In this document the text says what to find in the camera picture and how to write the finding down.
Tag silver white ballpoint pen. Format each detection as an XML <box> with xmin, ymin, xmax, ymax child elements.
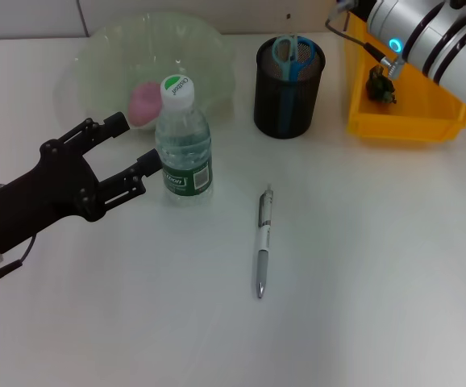
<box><xmin>255</xmin><ymin>183</ymin><xmax>276</xmax><ymax>300</ymax></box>

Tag clear green-label water bottle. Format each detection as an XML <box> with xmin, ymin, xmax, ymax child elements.
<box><xmin>154</xmin><ymin>73</ymin><xmax>214</xmax><ymax>208</ymax></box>

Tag blue scissors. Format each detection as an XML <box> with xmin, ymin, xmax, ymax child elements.
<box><xmin>272</xmin><ymin>34</ymin><xmax>316</xmax><ymax>135</ymax></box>

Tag black mesh pen holder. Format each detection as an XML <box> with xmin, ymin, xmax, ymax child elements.
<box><xmin>253</xmin><ymin>35</ymin><xmax>327</xmax><ymax>139</ymax></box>

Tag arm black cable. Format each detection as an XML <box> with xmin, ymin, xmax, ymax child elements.
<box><xmin>0</xmin><ymin>233</ymin><xmax>39</xmax><ymax>296</ymax></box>
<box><xmin>324</xmin><ymin>0</ymin><xmax>406</xmax><ymax>80</ymax></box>

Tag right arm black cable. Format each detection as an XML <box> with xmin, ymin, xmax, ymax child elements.
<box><xmin>324</xmin><ymin>0</ymin><xmax>406</xmax><ymax>80</ymax></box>

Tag green plastic wrapper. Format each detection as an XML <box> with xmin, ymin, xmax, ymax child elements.
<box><xmin>364</xmin><ymin>64</ymin><xmax>400</xmax><ymax>106</ymax></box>

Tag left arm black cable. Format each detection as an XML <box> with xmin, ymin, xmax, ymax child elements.
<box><xmin>0</xmin><ymin>233</ymin><xmax>39</xmax><ymax>296</ymax></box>

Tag yellow plastic bin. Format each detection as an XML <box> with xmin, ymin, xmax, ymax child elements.
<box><xmin>344</xmin><ymin>11</ymin><xmax>466</xmax><ymax>143</ymax></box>

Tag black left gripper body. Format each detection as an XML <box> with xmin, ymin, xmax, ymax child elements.
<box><xmin>0</xmin><ymin>138</ymin><xmax>106</xmax><ymax>256</ymax></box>

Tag pink peach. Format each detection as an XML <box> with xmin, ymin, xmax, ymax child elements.
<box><xmin>128</xmin><ymin>81</ymin><xmax>164</xmax><ymax>129</ymax></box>

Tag pale green wavy bowl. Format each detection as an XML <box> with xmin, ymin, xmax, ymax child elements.
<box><xmin>73</xmin><ymin>11</ymin><xmax>236</xmax><ymax>132</ymax></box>

